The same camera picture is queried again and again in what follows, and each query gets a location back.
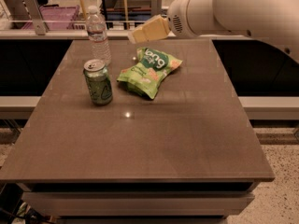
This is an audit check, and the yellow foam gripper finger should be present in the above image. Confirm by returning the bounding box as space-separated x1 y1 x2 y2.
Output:
128 15 170 44

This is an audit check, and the clear plastic water bottle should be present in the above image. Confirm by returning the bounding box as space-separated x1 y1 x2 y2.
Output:
86 6 111 65

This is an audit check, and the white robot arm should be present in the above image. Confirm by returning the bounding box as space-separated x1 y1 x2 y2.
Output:
128 0 299 62

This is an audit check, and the green snack chip bag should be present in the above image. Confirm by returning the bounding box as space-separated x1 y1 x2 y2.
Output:
117 48 182 100

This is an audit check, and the green soda can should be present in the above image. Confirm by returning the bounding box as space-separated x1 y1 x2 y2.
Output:
83 59 113 105

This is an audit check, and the purple plastic crate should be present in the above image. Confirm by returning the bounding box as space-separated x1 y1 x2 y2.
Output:
35 6 79 30

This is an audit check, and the middle metal railing bracket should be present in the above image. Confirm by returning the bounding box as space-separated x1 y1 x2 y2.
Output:
150 0 162 16

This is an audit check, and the metal railing bracket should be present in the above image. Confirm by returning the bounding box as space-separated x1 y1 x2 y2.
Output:
150 0 162 16
24 0 48 35

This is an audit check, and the yellow broom handle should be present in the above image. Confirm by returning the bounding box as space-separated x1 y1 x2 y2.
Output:
79 0 87 20

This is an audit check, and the left metal railing bracket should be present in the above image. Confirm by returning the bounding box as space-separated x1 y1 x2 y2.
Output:
24 0 48 35

